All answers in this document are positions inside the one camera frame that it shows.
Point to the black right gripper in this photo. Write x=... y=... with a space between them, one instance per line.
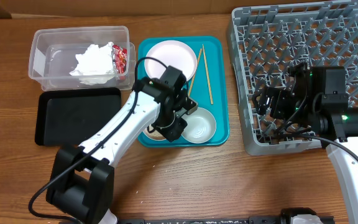
x=279 y=99

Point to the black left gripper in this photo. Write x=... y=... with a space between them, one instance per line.
x=174 y=130

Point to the pink bowl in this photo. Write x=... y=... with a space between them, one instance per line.
x=153 y=135

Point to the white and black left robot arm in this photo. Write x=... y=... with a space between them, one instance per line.
x=81 y=185

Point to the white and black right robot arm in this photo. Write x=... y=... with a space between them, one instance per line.
x=316 y=107

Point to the grey dishwasher rack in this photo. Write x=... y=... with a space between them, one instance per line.
x=265 y=40

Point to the black waste tray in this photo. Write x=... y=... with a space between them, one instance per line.
x=73 y=116

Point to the clear plastic waste bin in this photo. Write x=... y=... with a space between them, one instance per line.
x=53 y=57

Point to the grey-green bowl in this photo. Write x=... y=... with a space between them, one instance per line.
x=201 y=126

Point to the teal plastic serving tray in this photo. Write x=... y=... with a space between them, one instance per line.
x=200 y=93

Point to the large white round plate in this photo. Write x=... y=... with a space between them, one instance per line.
x=171 y=53

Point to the left wooden chopstick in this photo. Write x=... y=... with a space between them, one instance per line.
x=193 y=77

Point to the red snack wrapper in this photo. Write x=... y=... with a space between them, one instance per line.
x=119 y=59

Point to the crumpled white tissue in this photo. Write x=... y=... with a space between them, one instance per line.
x=95 y=66

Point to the black rail at table edge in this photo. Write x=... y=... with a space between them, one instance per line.
x=286 y=216

